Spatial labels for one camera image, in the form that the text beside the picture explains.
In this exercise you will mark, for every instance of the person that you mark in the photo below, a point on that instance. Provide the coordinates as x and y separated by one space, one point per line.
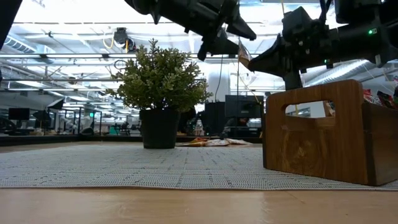
237 122
186 119

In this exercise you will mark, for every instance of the black monitor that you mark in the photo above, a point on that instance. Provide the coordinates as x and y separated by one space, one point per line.
18 114
242 105

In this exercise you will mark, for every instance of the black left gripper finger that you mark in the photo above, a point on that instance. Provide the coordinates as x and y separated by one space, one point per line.
241 28
225 46

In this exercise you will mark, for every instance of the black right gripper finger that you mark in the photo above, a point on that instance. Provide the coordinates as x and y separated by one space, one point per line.
273 62

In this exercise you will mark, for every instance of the red tea packet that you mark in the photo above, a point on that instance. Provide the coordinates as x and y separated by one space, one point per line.
368 96
387 100

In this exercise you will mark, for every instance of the grey woven placemat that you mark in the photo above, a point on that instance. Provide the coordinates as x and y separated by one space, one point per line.
124 168

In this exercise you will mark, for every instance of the green artificial plant black pot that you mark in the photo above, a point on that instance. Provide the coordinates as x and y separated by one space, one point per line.
160 87

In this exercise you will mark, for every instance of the black cabinet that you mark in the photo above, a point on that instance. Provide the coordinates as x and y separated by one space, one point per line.
214 118

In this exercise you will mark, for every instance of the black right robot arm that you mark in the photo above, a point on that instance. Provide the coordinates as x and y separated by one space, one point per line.
357 40

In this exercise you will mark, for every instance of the black aluminium table frame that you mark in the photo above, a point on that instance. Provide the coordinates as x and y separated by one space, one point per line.
62 140

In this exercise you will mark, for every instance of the wooden compartment box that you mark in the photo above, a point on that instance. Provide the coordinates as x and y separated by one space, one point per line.
311 149

